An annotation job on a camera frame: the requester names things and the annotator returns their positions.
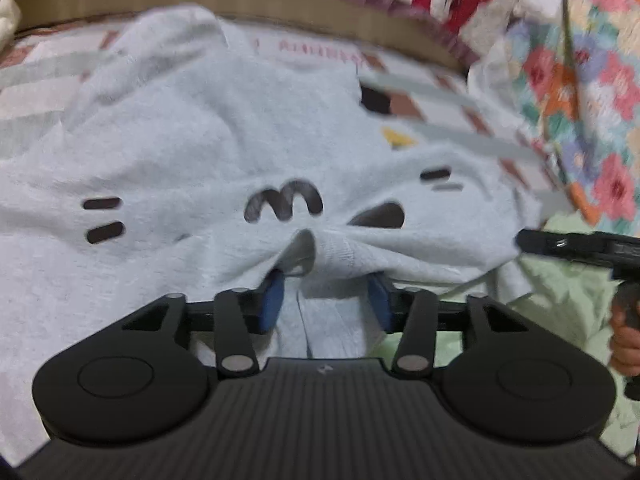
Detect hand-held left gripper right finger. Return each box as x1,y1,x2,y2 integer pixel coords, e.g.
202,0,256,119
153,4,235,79
366,271,532,379

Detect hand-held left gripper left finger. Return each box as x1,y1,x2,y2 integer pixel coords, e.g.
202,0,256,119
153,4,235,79
120,269,287,379

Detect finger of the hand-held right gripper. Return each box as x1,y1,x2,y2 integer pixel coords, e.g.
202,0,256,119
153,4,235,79
516,229,608,267

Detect pale grey cat-print shirt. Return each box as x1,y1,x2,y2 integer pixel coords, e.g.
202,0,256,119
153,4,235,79
0,5,547,467

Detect person's right hand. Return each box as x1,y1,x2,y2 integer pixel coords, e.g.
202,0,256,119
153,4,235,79
608,306,640,376

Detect green quilted pad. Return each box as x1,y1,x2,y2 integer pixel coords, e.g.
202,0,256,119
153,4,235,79
370,212,640,462

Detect floral blanket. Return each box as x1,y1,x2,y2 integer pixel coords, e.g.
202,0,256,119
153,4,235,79
467,0,640,237

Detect tan bed base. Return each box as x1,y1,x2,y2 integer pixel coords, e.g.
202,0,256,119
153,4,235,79
10,0,467,70

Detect pink grey checked mat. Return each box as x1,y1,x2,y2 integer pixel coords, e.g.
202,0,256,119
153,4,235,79
0,20,568,203

